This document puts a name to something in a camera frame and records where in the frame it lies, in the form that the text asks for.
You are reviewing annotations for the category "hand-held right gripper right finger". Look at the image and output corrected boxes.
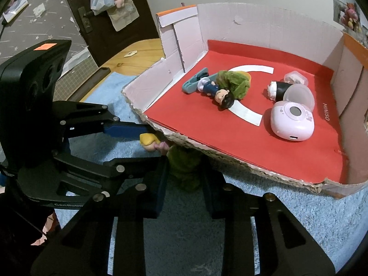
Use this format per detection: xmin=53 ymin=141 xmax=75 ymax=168
xmin=201 ymin=160 xmax=336 ymax=276

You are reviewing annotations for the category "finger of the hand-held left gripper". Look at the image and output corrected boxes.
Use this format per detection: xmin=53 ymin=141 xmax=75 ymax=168
xmin=54 ymin=101 xmax=162 ymax=139
xmin=54 ymin=150 xmax=169 ymax=179

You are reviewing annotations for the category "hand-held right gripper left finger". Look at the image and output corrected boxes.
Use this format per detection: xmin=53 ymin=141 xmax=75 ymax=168
xmin=30 ymin=159 xmax=170 ymax=276

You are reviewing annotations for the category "green plush toy yellow end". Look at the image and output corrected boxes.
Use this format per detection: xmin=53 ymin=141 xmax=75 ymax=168
xmin=140 ymin=132 xmax=203 ymax=192

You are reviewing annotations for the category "teal clothespin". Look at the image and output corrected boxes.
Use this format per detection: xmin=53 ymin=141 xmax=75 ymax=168
xmin=182 ymin=67 xmax=212 ymax=94

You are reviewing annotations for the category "orange cardboard box red floor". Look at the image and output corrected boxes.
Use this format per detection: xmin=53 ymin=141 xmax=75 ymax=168
xmin=121 ymin=3 xmax=368 ymax=199

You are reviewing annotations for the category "dark-haired doll figure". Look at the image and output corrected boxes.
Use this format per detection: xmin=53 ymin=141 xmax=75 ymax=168
xmin=197 ymin=78 xmax=238 ymax=111

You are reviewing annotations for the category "pink toy camera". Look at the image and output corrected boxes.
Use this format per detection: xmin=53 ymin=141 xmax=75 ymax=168
xmin=270 ymin=101 xmax=315 ymax=144

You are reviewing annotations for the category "black roll with white tissue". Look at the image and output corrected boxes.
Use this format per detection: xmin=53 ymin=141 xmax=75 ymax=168
xmin=266 ymin=81 xmax=294 ymax=101

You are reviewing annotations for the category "round clear lid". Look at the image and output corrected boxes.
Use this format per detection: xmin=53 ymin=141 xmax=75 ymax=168
xmin=283 ymin=84 xmax=315 ymax=111

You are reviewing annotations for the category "small clear plastic box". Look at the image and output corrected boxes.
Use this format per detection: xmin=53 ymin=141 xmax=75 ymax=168
xmin=284 ymin=70 xmax=309 ymax=86

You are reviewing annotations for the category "green cutting mat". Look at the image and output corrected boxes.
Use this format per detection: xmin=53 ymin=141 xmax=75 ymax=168
xmin=53 ymin=49 xmax=95 ymax=102

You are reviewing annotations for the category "black bar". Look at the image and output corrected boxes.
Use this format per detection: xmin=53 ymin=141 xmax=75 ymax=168
xmin=73 ymin=67 xmax=112 ymax=100

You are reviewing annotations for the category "blue fluffy mat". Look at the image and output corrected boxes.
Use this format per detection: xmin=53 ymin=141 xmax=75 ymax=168
xmin=53 ymin=72 xmax=368 ymax=275

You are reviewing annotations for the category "dark wooden door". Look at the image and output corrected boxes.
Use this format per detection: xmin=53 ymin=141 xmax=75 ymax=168
xmin=59 ymin=0 xmax=160 ymax=67

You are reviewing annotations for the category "beige paper bag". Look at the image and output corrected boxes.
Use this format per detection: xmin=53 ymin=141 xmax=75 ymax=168
xmin=108 ymin=0 xmax=139 ymax=32

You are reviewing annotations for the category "clear plastic bag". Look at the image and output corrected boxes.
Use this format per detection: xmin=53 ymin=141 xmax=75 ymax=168
xmin=90 ymin=0 xmax=116 ymax=16

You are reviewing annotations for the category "pink rabbit plush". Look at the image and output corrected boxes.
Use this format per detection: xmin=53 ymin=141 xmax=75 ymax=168
xmin=341 ymin=2 xmax=362 ymax=32

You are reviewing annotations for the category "metal door handle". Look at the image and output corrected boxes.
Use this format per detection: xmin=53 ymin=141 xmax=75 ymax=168
xmin=78 ymin=6 xmax=92 ymax=34

